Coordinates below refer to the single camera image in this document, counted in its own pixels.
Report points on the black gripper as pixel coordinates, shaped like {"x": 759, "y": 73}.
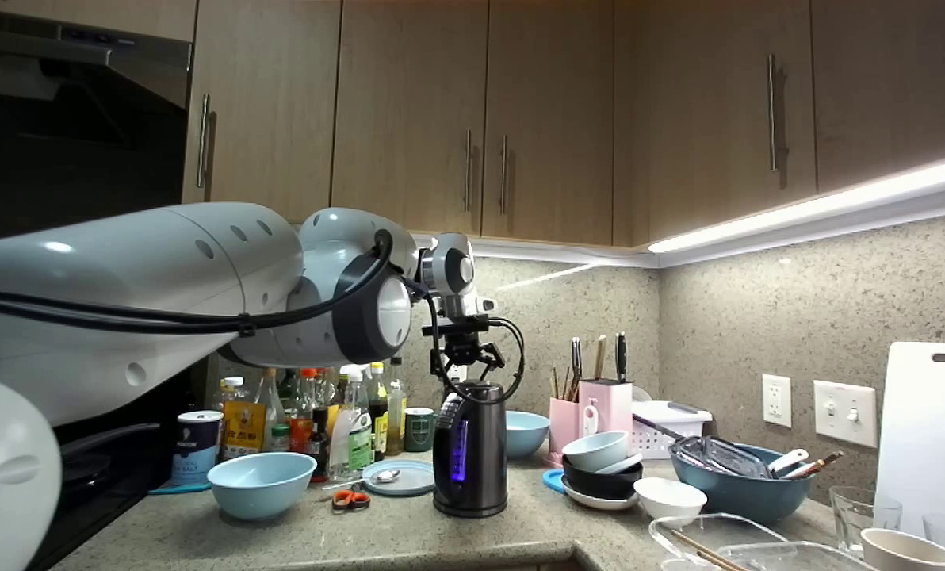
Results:
{"x": 461, "y": 343}

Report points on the black electric kettle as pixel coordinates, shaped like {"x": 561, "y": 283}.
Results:
{"x": 470, "y": 455}

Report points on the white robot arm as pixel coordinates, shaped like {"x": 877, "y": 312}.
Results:
{"x": 102, "y": 312}

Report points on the light blue bowl behind kettle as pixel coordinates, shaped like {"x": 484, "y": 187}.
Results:
{"x": 523, "y": 431}

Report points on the green can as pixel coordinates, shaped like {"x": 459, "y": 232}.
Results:
{"x": 419, "y": 428}

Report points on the spray bottle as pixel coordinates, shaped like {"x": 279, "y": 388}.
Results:
{"x": 351, "y": 447}

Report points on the light blue plate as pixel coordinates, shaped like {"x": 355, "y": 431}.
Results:
{"x": 399, "y": 476}

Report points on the pink knife block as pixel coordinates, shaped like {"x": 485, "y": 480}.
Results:
{"x": 598, "y": 408}

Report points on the red cap sauce bottle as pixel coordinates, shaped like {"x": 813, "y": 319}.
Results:
{"x": 301, "y": 409}

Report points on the stacked bowls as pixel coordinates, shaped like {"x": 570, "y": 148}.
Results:
{"x": 602, "y": 469}

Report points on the orange scissors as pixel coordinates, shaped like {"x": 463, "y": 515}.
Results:
{"x": 351, "y": 499}

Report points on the yellow label oil bottle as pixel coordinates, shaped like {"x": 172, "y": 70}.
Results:
{"x": 242, "y": 417}

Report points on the light blue bowl front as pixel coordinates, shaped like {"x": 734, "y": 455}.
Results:
{"x": 261, "y": 485}

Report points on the small white bowl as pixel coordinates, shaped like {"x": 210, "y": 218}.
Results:
{"x": 671, "y": 499}

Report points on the blue salt canister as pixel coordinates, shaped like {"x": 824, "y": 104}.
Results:
{"x": 199, "y": 446}

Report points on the glass baking dish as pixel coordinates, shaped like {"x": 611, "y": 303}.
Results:
{"x": 739, "y": 542}

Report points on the large blue mixing bowl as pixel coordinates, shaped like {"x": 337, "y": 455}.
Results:
{"x": 736, "y": 480}

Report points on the black stove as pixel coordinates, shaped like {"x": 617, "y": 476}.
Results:
{"x": 114, "y": 460}

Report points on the drinking glass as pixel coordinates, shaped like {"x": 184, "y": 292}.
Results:
{"x": 858, "y": 507}

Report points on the white cup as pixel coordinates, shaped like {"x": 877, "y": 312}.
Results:
{"x": 896, "y": 551}

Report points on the white cutting board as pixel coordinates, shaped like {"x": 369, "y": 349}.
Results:
{"x": 910, "y": 447}

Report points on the under-cabinet light strip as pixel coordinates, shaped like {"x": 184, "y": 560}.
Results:
{"x": 901, "y": 197}

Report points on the wall outlet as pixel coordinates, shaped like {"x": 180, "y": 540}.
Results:
{"x": 775, "y": 399}

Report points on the light switch plate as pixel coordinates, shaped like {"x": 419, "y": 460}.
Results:
{"x": 844, "y": 412}

